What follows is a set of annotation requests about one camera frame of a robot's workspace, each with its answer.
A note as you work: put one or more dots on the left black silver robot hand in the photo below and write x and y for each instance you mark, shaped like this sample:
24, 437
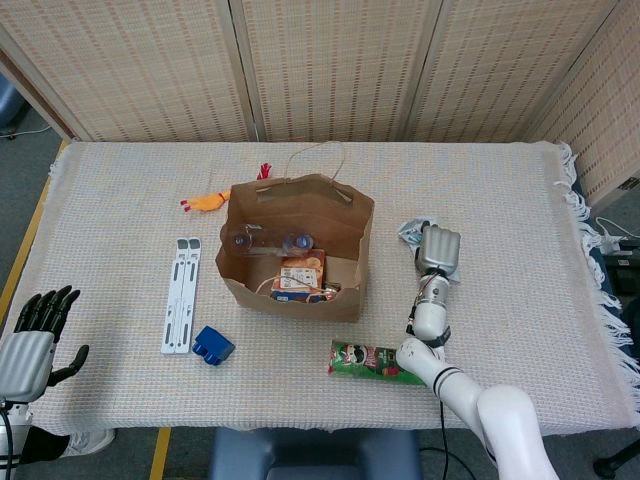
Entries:
22, 365

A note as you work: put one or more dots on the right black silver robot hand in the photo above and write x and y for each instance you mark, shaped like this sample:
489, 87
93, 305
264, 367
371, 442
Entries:
440, 250

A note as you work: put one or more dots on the silver-green wrapper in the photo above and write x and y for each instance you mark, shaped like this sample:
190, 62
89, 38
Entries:
410, 232

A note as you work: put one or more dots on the green Pringles can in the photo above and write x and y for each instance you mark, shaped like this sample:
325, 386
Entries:
365, 362

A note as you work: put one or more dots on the orange chips snack box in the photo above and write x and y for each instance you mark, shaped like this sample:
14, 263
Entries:
300, 275

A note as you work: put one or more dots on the clear plastic water bottle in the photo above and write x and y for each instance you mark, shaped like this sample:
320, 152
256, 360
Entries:
265, 242

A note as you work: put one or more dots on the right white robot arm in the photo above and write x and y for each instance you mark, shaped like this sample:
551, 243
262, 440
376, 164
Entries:
430, 315

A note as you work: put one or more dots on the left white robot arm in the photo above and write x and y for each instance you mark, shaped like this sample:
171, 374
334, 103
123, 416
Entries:
12, 435

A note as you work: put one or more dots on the brown paper bag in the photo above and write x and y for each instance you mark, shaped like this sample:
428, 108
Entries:
300, 310

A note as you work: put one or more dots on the black trouser leg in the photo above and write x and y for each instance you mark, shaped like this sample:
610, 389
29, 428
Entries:
47, 445

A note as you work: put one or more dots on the white woven tablecloth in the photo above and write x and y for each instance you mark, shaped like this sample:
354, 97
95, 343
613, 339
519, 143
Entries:
500, 175

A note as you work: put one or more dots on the white sneaker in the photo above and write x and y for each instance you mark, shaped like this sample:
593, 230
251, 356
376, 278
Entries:
90, 442

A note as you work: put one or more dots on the white folding laptop stand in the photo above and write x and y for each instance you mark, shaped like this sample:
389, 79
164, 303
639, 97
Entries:
180, 300

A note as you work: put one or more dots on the white power strip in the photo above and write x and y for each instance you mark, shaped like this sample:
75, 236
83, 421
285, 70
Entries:
611, 240

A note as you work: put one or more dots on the blue plastic block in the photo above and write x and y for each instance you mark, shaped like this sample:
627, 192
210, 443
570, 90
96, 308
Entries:
212, 345

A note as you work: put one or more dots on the bamboo folding screen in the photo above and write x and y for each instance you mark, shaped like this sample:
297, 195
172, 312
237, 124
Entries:
325, 65

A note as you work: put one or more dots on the yellow rubber chicken toy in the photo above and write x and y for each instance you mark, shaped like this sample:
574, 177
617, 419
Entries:
205, 201

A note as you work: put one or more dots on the black stand base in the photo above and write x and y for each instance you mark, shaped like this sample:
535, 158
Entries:
617, 460

